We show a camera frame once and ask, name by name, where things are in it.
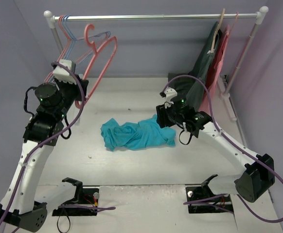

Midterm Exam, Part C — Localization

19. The pink plastic hanger front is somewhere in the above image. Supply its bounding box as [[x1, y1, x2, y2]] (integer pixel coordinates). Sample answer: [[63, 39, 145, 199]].
[[72, 24, 118, 103]]

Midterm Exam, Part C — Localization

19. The teal t shirt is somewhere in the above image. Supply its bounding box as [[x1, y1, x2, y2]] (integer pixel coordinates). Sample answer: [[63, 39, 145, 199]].
[[101, 114, 176, 151]]

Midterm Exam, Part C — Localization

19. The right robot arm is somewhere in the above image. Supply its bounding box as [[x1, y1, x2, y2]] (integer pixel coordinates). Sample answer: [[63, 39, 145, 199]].
[[156, 97, 275, 203]]

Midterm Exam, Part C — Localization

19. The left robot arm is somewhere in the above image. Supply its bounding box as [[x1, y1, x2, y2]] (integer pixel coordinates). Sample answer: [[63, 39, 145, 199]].
[[0, 78, 88, 233]]

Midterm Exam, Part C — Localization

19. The pink t shirt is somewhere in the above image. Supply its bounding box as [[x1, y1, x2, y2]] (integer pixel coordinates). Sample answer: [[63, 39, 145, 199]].
[[206, 25, 231, 99]]

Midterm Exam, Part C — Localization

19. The dark green t shirt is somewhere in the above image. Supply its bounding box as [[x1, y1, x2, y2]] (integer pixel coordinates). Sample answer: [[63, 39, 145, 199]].
[[169, 21, 222, 111]]

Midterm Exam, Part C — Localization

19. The wooden hanger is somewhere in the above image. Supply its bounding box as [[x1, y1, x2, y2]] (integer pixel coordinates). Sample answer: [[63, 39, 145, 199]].
[[208, 8, 226, 54]]

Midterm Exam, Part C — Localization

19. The blue plastic hanger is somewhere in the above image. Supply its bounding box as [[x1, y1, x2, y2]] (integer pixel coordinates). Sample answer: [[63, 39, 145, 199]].
[[45, 15, 111, 83]]

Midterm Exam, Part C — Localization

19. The pink hanger on right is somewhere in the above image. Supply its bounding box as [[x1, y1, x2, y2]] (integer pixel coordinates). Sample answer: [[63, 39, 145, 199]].
[[230, 12, 239, 33]]

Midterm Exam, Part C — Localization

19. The white metal clothes rack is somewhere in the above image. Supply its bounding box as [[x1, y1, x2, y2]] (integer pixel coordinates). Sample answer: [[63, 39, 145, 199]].
[[43, 6, 269, 122]]

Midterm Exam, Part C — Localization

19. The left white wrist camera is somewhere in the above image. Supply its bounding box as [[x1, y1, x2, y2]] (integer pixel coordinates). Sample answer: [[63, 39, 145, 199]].
[[53, 59, 76, 84]]

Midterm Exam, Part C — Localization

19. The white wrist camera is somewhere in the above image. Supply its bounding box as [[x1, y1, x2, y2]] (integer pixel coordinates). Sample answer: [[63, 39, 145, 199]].
[[160, 87, 177, 104], [53, 59, 76, 84]]

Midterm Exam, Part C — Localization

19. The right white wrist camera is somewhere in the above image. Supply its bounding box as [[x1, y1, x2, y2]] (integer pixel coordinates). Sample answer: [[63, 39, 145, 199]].
[[160, 87, 177, 104]]

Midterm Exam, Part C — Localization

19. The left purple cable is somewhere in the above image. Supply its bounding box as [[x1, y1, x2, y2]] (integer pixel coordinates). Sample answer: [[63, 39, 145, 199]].
[[0, 62, 116, 233]]

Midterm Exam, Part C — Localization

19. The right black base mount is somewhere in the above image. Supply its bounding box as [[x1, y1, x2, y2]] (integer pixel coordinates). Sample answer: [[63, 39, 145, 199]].
[[185, 175, 234, 214]]

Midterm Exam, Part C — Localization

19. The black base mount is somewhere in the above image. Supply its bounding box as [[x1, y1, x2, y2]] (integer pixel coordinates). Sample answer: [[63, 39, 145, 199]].
[[52, 178, 100, 216], [185, 175, 234, 214]]

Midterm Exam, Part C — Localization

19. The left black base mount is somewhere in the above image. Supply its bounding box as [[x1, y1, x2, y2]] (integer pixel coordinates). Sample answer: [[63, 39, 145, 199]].
[[52, 178, 100, 216]]

